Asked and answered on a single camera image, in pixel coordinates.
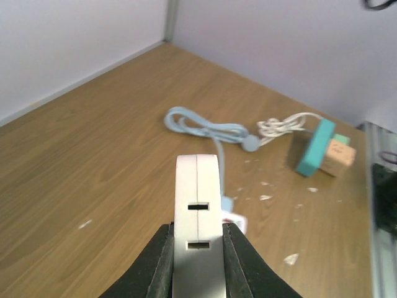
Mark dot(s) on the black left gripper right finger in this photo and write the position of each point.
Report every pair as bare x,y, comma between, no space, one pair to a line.
246,273

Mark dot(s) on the white square plug adapter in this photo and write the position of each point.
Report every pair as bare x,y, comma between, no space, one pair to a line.
198,269

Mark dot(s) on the aluminium front rail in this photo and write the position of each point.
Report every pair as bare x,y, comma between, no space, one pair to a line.
381,193

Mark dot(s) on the pink cube adapter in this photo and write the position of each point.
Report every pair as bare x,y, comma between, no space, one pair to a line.
339,156

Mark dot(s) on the teal power strip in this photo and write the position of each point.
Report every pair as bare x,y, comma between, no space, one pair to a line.
316,148

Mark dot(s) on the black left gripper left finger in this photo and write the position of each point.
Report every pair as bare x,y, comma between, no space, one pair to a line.
150,275

